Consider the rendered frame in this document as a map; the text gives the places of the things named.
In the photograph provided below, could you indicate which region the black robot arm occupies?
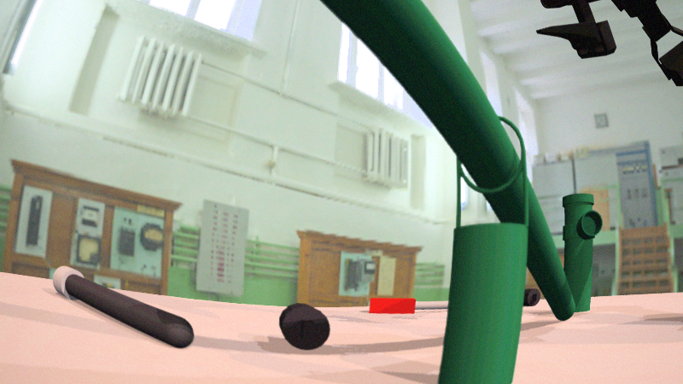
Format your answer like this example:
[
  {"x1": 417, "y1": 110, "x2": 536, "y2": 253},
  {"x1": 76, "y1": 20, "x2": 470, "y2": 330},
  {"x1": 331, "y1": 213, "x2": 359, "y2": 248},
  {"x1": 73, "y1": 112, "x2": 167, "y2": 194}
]
[{"x1": 540, "y1": 0, "x2": 683, "y2": 86}]

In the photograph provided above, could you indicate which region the black short cylinder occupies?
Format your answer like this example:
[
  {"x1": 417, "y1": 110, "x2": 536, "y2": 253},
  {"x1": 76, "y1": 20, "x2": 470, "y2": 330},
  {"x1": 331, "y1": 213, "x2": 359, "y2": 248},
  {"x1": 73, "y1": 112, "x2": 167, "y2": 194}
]
[
  {"x1": 278, "y1": 303, "x2": 330, "y2": 350},
  {"x1": 523, "y1": 288, "x2": 540, "y2": 306}
]

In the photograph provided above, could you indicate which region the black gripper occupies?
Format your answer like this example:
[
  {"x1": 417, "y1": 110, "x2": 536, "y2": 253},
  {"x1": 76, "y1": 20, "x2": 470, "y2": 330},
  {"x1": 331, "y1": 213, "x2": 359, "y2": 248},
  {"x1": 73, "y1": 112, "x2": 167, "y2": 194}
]
[{"x1": 536, "y1": 0, "x2": 616, "y2": 59}]

